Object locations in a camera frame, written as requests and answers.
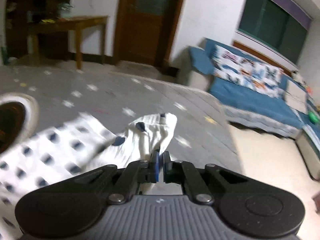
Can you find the white navy polka-dot garment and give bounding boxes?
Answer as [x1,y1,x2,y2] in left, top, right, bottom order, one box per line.
[1,113,177,239]

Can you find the grey star quilted table cover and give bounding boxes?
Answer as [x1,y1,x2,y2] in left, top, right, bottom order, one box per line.
[1,66,241,172]

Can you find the blue sectional sofa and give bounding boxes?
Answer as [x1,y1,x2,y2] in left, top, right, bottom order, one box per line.
[188,38,319,180]

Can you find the butterfly print cushion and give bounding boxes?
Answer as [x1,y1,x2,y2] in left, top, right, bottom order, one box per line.
[212,45,283,98]

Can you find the round induction cooktop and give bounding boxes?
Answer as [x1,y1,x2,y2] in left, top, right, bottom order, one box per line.
[1,92,40,153]

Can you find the beige cushion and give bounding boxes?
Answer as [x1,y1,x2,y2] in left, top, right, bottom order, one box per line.
[284,80,307,114]

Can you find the green ball toy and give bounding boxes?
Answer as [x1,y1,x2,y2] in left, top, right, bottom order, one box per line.
[308,111,319,124]

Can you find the brown wooden door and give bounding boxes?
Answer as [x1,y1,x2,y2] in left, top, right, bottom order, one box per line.
[113,0,183,68]

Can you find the wooden side table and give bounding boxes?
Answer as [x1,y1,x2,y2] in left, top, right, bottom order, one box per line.
[28,15,109,70]

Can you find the dark green window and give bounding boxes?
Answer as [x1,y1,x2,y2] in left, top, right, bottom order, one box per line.
[239,0,308,64]

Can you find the glass jug on table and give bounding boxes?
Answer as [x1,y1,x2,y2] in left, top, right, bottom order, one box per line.
[58,3,73,18]

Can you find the dark wooden shelf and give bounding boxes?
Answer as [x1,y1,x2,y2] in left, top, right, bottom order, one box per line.
[5,0,70,58]

